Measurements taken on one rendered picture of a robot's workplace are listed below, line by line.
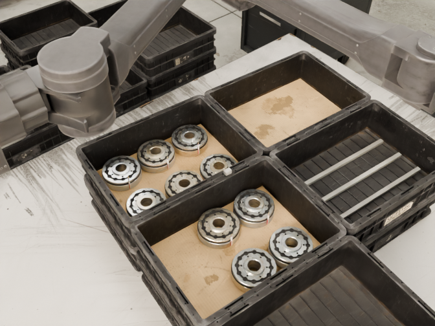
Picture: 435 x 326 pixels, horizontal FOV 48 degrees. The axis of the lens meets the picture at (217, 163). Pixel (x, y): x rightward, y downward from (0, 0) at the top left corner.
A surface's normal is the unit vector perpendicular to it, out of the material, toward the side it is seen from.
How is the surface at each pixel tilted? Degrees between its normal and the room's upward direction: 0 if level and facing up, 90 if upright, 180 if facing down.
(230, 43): 0
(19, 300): 0
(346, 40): 90
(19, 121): 84
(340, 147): 0
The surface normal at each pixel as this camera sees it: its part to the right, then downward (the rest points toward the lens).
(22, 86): 0.34, -0.29
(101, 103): 0.83, 0.40
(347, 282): 0.00, -0.69
